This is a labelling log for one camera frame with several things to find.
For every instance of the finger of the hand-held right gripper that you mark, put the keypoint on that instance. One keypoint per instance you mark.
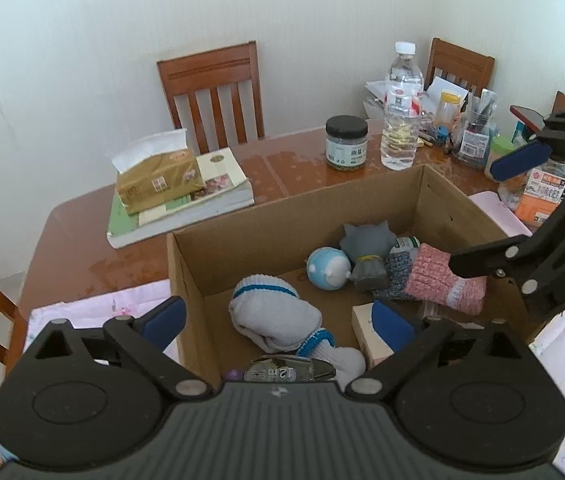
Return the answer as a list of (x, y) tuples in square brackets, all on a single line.
[(522, 160), (482, 260)]

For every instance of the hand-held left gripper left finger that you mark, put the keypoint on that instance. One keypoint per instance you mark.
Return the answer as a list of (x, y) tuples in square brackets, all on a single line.
[(162, 320)]

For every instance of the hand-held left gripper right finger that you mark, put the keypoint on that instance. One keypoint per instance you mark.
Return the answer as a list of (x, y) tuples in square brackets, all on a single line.
[(392, 330)]

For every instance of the pale pink carton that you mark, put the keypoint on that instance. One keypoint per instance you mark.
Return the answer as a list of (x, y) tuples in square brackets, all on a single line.
[(362, 330)]

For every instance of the pink knitted sleeve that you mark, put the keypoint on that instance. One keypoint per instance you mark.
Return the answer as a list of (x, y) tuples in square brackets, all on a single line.
[(432, 275)]

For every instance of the white sock blue knit cuff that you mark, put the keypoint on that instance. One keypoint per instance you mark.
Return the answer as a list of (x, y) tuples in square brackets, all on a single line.
[(347, 360)]

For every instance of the blue knitted sleeve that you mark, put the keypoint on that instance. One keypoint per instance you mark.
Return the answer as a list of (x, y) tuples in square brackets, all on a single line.
[(397, 270)]

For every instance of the white spray bottle green label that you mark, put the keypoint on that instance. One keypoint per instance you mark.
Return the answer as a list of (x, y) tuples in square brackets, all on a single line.
[(406, 245)]

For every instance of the purple crochet piece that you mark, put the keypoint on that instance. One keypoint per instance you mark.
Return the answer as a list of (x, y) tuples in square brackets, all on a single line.
[(232, 375)]

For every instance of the round blue plush toy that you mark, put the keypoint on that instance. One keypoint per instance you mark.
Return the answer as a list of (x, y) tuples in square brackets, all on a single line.
[(327, 265)]

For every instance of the grey rubber toy figure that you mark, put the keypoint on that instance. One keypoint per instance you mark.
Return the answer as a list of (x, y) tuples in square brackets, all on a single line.
[(367, 240)]

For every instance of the white sock blue stripe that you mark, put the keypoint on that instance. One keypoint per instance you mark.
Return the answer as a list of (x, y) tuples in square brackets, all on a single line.
[(272, 315)]

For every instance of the brown cardboard box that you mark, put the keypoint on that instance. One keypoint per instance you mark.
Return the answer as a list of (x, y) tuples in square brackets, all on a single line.
[(262, 240)]

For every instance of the brown wooden desktop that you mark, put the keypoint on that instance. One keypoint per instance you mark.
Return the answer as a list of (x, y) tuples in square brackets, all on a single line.
[(287, 160)]

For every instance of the pale green container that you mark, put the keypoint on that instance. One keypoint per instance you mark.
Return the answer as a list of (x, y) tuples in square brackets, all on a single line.
[(501, 147)]

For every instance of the plastic jar orange label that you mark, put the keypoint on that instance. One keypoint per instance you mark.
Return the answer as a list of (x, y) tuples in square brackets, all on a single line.
[(537, 200)]

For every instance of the red smartphone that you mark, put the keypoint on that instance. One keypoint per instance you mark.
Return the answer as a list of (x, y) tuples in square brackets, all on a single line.
[(527, 115)]

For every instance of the clear pen holder jar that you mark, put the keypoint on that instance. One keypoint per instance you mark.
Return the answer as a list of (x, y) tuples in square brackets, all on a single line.
[(474, 142)]

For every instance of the pink floral tablecloth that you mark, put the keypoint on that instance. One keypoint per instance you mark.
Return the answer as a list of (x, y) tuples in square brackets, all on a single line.
[(112, 305)]

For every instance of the amber jar yellow lid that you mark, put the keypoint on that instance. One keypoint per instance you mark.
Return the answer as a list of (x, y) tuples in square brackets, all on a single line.
[(448, 110)]

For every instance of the green cover book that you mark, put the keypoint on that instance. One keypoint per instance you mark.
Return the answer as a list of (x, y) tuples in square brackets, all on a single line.
[(122, 225)]

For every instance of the white paper envelopes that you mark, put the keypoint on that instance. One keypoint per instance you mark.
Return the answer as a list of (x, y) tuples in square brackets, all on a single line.
[(442, 87)]

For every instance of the clear plastic water bottle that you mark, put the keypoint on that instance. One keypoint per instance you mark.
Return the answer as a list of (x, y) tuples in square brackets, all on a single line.
[(401, 135)]

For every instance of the tan tissue pack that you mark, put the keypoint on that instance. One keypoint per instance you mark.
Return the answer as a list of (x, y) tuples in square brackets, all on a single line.
[(157, 180)]

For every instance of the thick cream book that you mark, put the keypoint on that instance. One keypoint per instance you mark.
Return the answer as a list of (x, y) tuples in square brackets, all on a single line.
[(222, 180)]

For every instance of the glass jar black lid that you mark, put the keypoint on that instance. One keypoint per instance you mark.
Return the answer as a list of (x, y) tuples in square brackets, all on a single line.
[(347, 130)]

